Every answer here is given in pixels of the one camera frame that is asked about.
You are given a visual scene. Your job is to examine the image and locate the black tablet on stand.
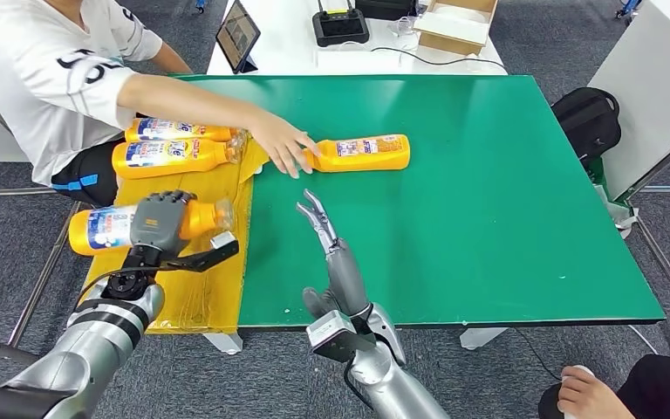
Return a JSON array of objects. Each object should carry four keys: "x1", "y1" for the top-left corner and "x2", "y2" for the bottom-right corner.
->
[{"x1": 215, "y1": 0, "x2": 262, "y2": 75}]

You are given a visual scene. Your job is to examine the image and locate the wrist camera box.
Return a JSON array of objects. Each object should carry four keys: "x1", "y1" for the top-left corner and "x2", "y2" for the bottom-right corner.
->
[
  {"x1": 305, "y1": 310, "x2": 378, "y2": 364},
  {"x1": 175, "y1": 230, "x2": 241, "y2": 274}
]

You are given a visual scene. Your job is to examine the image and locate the metal table frame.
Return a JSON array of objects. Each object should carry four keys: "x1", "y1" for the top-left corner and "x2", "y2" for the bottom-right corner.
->
[{"x1": 624, "y1": 122, "x2": 670, "y2": 371}]

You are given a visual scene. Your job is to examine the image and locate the clear plastic bag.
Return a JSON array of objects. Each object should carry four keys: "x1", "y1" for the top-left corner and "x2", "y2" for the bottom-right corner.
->
[{"x1": 389, "y1": 17, "x2": 423, "y2": 52}]

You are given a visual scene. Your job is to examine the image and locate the black case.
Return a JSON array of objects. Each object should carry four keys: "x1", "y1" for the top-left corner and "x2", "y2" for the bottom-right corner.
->
[{"x1": 355, "y1": 0, "x2": 418, "y2": 22}]

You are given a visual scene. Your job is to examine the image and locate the black backpack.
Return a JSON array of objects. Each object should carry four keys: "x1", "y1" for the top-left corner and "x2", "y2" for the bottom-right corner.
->
[{"x1": 550, "y1": 86, "x2": 622, "y2": 166}]

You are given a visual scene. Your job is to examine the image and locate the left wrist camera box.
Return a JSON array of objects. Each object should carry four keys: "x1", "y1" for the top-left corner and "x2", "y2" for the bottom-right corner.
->
[{"x1": 175, "y1": 230, "x2": 241, "y2": 274}]

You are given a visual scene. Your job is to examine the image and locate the black router with antennas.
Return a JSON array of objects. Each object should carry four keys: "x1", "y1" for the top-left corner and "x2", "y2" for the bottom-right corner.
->
[{"x1": 311, "y1": 0, "x2": 370, "y2": 48}]

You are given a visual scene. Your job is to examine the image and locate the person's hand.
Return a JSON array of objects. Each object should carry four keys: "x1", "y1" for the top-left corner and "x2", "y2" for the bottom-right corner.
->
[{"x1": 556, "y1": 366, "x2": 637, "y2": 419}]

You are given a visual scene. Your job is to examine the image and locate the person's right hand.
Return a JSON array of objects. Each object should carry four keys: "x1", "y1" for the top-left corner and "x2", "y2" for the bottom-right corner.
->
[{"x1": 248, "y1": 111, "x2": 322, "y2": 179}]

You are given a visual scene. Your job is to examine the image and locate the open cardboard box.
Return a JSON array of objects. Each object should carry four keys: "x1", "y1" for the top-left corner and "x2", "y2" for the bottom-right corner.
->
[{"x1": 413, "y1": 0, "x2": 498, "y2": 58}]

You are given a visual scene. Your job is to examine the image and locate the metal chair frame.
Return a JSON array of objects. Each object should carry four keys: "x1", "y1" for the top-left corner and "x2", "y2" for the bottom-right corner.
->
[{"x1": 0, "y1": 98, "x2": 108, "y2": 357}]

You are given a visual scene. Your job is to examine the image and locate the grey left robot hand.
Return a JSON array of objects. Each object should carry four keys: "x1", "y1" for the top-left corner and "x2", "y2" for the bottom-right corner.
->
[{"x1": 129, "y1": 189, "x2": 197, "y2": 258}]

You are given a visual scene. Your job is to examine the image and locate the green bag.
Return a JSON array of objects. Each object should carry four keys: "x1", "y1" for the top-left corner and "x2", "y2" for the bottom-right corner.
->
[{"x1": 586, "y1": 157, "x2": 611, "y2": 201}]

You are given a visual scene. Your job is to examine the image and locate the black desk cable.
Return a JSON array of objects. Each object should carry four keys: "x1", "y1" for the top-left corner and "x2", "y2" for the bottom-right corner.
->
[{"x1": 371, "y1": 46, "x2": 509, "y2": 74}]

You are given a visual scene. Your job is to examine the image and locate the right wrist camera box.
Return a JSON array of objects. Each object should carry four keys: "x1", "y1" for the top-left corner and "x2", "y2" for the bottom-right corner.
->
[{"x1": 305, "y1": 310, "x2": 378, "y2": 364}]

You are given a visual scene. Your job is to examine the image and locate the white table leg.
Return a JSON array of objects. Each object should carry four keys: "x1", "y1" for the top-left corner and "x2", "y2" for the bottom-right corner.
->
[
  {"x1": 202, "y1": 331, "x2": 245, "y2": 356},
  {"x1": 459, "y1": 326, "x2": 510, "y2": 352}
]

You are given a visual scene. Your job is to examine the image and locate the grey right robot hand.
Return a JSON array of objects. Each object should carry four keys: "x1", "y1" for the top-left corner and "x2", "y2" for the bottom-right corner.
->
[{"x1": 296, "y1": 189, "x2": 371, "y2": 320}]

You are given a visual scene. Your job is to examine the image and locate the white table panel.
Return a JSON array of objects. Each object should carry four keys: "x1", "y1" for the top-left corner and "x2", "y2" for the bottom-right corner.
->
[{"x1": 587, "y1": 0, "x2": 670, "y2": 203}]

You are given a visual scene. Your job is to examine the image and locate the orange detergent bottle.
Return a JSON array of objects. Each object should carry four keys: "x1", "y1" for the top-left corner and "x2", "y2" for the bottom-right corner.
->
[
  {"x1": 303, "y1": 134, "x2": 412, "y2": 174},
  {"x1": 111, "y1": 138, "x2": 245, "y2": 181},
  {"x1": 124, "y1": 117, "x2": 250, "y2": 144},
  {"x1": 67, "y1": 196, "x2": 236, "y2": 258}
]

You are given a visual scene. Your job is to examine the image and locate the white plastic wrapping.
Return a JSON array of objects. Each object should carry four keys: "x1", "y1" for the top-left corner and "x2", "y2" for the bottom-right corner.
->
[{"x1": 598, "y1": 184, "x2": 639, "y2": 241}]

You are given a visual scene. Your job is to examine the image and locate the black floor cable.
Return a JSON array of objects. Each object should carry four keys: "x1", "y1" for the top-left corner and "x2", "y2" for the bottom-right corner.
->
[{"x1": 510, "y1": 327, "x2": 564, "y2": 380}]

